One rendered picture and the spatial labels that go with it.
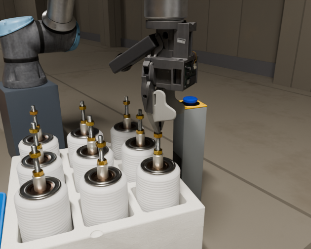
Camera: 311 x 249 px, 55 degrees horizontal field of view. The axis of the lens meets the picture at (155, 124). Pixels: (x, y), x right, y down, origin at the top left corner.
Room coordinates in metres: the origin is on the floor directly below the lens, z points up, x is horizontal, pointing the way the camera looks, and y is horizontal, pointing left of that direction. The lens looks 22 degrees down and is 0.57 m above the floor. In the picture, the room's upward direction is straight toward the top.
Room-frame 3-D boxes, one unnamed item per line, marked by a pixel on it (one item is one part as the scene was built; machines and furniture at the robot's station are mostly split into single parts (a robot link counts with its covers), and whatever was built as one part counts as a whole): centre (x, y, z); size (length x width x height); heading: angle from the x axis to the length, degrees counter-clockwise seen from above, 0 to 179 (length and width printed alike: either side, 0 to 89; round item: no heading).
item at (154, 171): (0.56, -0.01, 0.25); 0.08 x 0.08 x 0.01
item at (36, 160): (0.48, 0.22, 0.30); 0.01 x 0.01 x 0.08
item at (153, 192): (0.56, -0.01, 0.16); 0.10 x 0.10 x 0.18
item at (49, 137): (0.70, 0.30, 0.25); 0.08 x 0.08 x 0.01
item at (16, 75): (1.09, 0.48, 0.35); 0.15 x 0.15 x 0.10
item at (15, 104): (1.09, 0.48, 0.15); 0.18 x 0.18 x 0.30; 36
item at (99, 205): (0.52, 0.10, 0.16); 0.10 x 0.10 x 0.18
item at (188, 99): (0.81, -0.10, 0.32); 0.04 x 0.04 x 0.02
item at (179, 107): (0.57, -0.03, 0.38); 0.06 x 0.03 x 0.09; 62
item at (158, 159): (0.56, -0.01, 0.26); 0.02 x 0.02 x 0.03
